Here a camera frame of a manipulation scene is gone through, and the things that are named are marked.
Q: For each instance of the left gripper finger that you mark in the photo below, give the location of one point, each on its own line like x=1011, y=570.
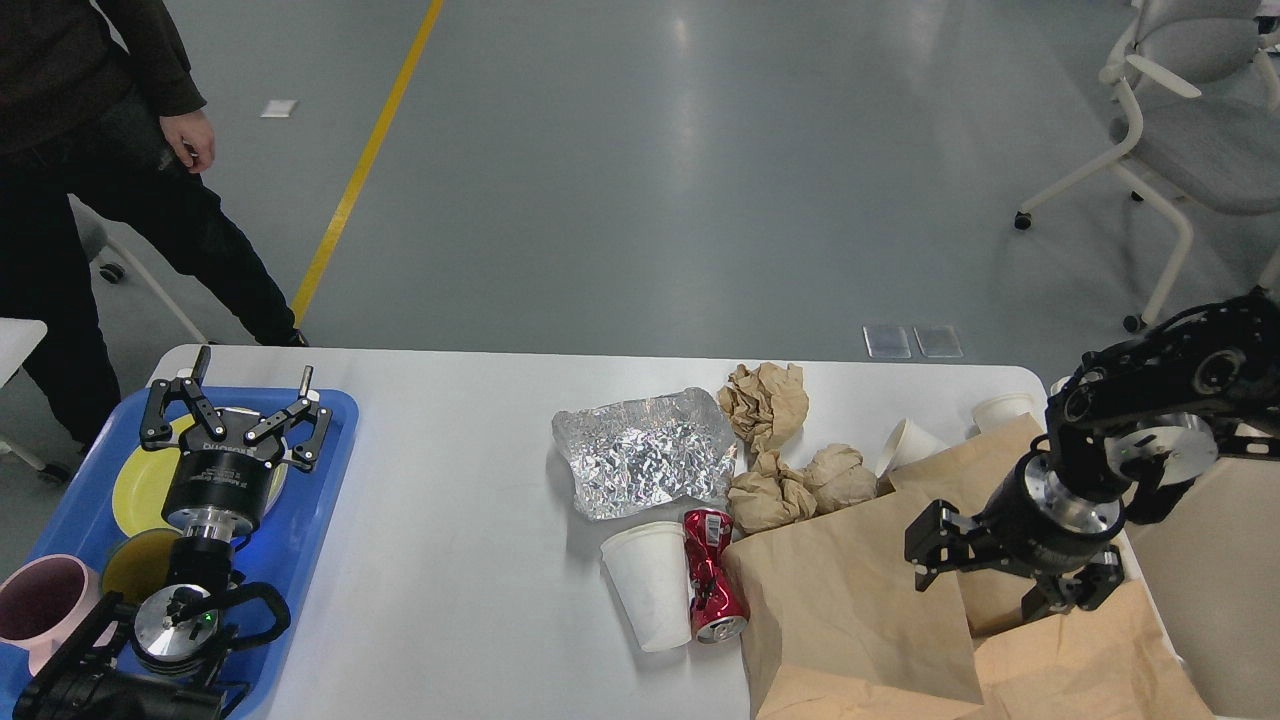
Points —
x=155, y=431
x=307, y=409

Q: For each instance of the beige plastic bin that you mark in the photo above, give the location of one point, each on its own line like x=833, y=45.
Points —
x=1211, y=568

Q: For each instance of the floor socket plate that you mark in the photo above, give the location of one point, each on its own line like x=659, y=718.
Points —
x=886, y=341
x=938, y=341

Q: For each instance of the right floor socket plate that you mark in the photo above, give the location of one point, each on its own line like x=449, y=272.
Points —
x=938, y=341

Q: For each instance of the crumpled brown paper left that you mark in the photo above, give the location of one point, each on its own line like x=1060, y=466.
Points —
x=769, y=495

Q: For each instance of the white paper cup lying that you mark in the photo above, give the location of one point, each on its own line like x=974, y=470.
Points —
x=908, y=443

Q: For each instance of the crushed red soda can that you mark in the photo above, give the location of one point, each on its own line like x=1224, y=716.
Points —
x=716, y=613

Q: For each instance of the dark green mug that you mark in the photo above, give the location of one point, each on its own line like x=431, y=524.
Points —
x=139, y=566

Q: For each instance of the crumpled aluminium foil sheet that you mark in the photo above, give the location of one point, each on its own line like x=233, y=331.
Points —
x=635, y=455

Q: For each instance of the grey office chair left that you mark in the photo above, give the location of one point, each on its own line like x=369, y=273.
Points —
x=115, y=263

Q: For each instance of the yellow plastic plate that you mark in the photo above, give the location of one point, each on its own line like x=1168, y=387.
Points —
x=140, y=490

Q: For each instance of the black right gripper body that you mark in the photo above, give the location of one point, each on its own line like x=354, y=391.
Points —
x=1036, y=527

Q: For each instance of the blue plastic tray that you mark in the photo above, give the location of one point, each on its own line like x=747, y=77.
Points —
x=283, y=552

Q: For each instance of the person in dark clothes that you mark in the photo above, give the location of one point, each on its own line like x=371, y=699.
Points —
x=98, y=104

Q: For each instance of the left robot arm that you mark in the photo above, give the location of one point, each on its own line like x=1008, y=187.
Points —
x=163, y=659

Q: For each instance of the grey office chair right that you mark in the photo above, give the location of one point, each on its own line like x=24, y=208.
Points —
x=1198, y=97

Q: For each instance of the white cup behind gripper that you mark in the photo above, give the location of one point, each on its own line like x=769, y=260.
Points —
x=997, y=411

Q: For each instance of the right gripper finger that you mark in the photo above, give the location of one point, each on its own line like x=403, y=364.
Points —
x=942, y=539
x=1087, y=589

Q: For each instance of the crumpled brown paper top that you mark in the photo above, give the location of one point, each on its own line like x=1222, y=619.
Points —
x=767, y=405

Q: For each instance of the large brown paper bag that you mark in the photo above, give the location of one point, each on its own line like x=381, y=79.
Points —
x=837, y=629

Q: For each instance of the grey office chair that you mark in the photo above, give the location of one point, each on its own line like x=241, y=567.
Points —
x=1198, y=97
x=115, y=263

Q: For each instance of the crumpled brown paper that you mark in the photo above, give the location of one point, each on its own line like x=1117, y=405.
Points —
x=767, y=405
x=837, y=479
x=769, y=495

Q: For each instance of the pink ribbed mug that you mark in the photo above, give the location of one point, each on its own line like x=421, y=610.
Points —
x=43, y=602

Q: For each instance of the pale green plate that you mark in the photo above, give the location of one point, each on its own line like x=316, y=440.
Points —
x=277, y=476

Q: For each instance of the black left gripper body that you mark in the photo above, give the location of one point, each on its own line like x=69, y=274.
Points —
x=220, y=477

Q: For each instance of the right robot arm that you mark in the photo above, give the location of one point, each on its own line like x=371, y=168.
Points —
x=1124, y=439

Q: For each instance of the white side table corner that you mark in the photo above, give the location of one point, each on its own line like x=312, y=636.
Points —
x=19, y=338

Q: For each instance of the crumpled brown paper right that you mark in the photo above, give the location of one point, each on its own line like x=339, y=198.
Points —
x=837, y=479

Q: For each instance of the left floor socket plate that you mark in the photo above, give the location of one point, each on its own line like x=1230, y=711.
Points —
x=886, y=341

